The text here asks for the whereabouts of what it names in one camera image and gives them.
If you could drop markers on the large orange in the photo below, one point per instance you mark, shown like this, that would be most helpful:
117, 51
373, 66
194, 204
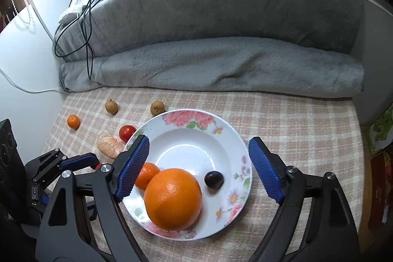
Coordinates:
172, 200

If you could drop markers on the brown longan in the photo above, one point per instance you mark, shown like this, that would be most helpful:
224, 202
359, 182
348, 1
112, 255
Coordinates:
157, 108
111, 106

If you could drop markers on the dark purple grape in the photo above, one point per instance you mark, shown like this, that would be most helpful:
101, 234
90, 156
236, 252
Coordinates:
214, 180

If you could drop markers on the white floral plate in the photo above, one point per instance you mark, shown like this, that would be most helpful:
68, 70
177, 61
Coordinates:
190, 142

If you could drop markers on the white power strip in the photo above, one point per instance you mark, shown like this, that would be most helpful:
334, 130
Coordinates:
72, 12

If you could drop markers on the plaid bed sheet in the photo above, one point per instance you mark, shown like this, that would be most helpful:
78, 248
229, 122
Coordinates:
276, 117

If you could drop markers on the folded grey fleece blanket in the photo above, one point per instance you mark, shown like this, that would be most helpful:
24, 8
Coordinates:
230, 4

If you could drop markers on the red box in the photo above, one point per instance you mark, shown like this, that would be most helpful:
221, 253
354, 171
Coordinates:
379, 188

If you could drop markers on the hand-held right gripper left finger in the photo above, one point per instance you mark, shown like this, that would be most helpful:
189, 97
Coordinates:
135, 166

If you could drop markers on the peeled mandarin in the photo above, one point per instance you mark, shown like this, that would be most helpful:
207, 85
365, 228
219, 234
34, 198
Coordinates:
107, 143

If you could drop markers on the rolled grey fleece blanket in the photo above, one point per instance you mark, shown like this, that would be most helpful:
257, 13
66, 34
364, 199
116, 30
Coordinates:
215, 65

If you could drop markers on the green printed bag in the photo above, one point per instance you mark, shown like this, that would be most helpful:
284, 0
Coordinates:
382, 130

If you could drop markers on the small mandarin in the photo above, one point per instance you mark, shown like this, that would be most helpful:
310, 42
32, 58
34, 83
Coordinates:
149, 174
73, 122

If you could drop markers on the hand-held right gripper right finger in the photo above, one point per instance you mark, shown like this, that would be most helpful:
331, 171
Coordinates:
264, 170

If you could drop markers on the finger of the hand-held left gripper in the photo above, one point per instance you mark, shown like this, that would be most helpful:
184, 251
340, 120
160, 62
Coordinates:
89, 206
81, 160

